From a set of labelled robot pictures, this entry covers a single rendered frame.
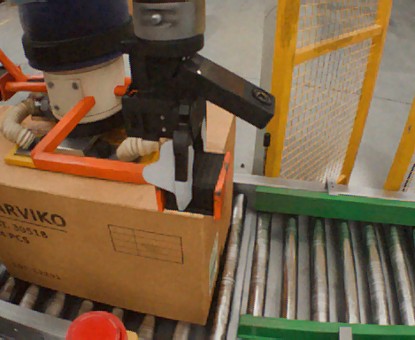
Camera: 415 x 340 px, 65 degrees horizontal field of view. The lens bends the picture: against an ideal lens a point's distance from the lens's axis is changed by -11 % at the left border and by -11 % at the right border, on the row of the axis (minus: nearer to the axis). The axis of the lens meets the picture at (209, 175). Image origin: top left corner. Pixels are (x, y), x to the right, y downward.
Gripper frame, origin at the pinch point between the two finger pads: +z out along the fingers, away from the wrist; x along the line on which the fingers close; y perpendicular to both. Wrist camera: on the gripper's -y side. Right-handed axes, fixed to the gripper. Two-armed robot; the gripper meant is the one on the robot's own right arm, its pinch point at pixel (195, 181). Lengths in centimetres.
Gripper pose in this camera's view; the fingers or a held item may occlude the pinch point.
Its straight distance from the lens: 49.2
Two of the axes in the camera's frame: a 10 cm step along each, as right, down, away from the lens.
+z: 0.1, 7.7, 6.3
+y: -9.8, -1.2, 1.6
